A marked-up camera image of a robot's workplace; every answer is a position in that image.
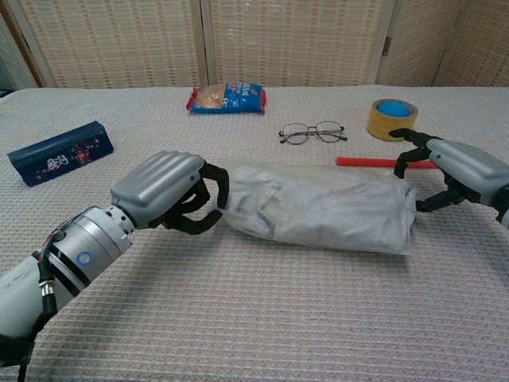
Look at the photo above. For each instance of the woven bamboo folding screen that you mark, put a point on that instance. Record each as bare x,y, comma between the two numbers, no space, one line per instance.
294,40

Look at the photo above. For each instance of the dark blue printed box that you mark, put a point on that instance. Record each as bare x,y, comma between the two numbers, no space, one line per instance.
59,157

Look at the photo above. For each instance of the blue bread snack packet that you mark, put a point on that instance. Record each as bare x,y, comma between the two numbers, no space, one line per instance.
234,97

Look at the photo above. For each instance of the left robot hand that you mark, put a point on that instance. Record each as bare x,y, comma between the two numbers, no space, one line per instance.
159,187

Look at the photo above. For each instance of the clear plastic bag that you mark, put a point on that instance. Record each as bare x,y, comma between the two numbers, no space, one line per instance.
397,238

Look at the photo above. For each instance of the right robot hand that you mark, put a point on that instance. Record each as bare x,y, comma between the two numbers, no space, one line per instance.
469,167

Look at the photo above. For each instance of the thin metal frame eyeglasses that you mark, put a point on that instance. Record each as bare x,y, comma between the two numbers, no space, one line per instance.
312,133

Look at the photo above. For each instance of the woven checked tablecloth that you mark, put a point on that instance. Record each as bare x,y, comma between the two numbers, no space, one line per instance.
199,310

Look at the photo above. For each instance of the yellow tape roll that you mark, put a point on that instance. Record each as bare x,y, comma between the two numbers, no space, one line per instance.
381,127

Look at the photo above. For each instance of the red stick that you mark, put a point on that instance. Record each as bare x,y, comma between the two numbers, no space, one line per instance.
366,162

